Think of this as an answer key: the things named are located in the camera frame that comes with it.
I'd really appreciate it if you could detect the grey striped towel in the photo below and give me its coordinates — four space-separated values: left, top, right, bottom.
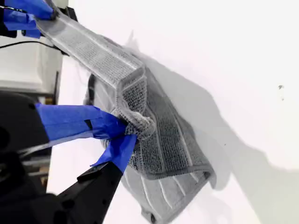
35 9 217 224

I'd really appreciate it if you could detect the white box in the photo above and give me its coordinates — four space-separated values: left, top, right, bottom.
0 35 64 95

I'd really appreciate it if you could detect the black camera cable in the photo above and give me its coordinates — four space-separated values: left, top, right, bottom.
0 41 56 49

